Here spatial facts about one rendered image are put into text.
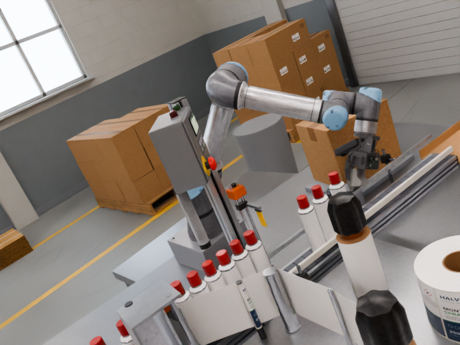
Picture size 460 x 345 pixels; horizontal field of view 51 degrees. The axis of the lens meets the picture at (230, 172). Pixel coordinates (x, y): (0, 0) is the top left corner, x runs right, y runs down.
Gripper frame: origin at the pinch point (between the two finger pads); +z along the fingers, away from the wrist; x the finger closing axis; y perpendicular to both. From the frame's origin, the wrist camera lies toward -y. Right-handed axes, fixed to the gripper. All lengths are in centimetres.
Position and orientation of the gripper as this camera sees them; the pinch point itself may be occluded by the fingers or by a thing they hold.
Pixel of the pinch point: (352, 190)
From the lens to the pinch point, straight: 171.8
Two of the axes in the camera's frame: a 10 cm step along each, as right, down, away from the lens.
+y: 5.5, 1.6, -8.2
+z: -1.1, 9.9, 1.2
